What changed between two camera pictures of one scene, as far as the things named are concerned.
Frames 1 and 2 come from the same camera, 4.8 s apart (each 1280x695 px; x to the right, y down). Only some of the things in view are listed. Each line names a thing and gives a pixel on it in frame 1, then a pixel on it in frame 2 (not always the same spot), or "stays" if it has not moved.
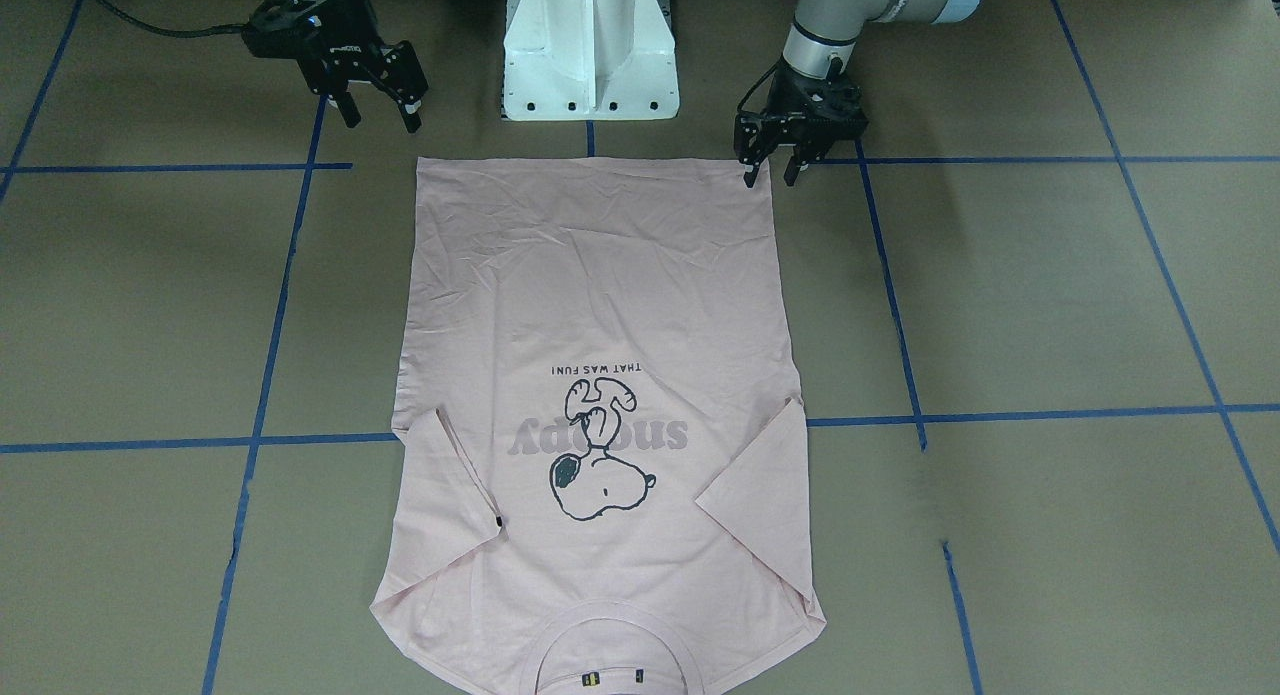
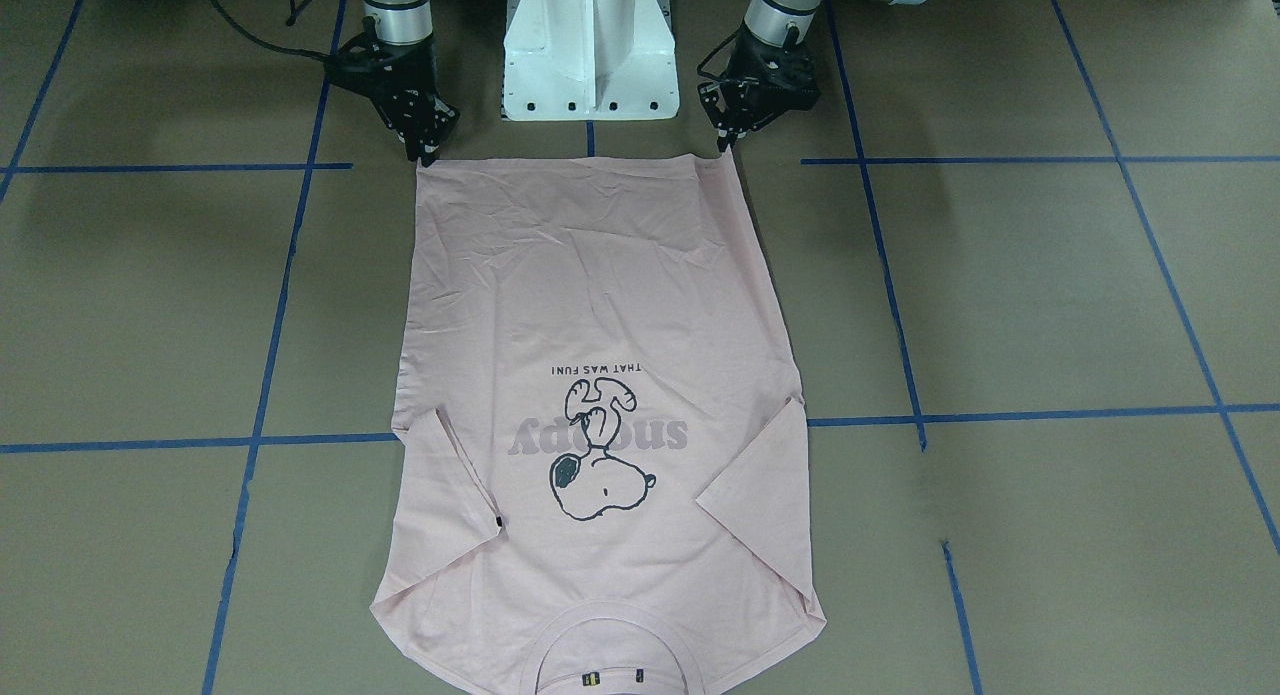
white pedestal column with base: x=589 y=47 stays
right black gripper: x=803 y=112 -> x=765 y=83
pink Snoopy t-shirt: x=600 y=424 stays
